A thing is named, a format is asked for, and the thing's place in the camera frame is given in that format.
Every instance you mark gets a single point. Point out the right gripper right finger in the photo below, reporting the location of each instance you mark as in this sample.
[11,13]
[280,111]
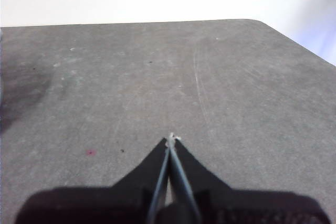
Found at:
[236,208]

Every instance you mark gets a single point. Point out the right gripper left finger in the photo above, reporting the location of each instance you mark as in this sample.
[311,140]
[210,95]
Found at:
[110,203]

